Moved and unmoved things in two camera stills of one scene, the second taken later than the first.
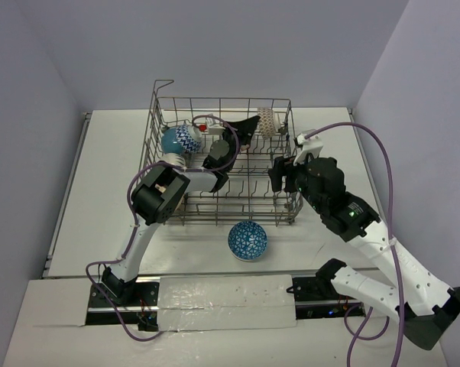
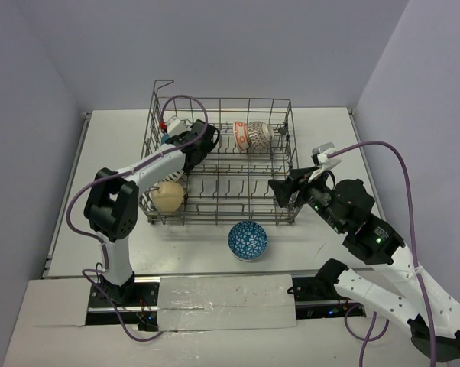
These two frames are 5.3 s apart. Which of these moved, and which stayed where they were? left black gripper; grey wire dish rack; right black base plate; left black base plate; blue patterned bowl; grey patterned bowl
Moved: grey patterned bowl; left black gripper
Stayed: grey wire dish rack; right black base plate; blue patterned bowl; left black base plate
